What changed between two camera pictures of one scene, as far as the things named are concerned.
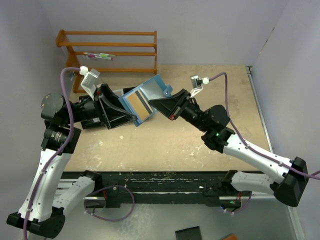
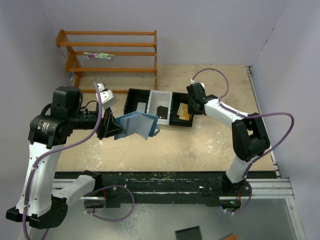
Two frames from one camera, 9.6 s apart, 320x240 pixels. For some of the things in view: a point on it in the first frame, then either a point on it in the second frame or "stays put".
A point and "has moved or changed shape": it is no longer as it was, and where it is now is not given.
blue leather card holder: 137,102 → 144,125
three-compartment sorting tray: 119,92 → 171,107
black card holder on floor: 192,233 stays put
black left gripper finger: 106,93 → 114,127
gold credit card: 141,107 has moved or changed shape
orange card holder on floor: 231,236 stays put
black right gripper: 180,105 → 192,104
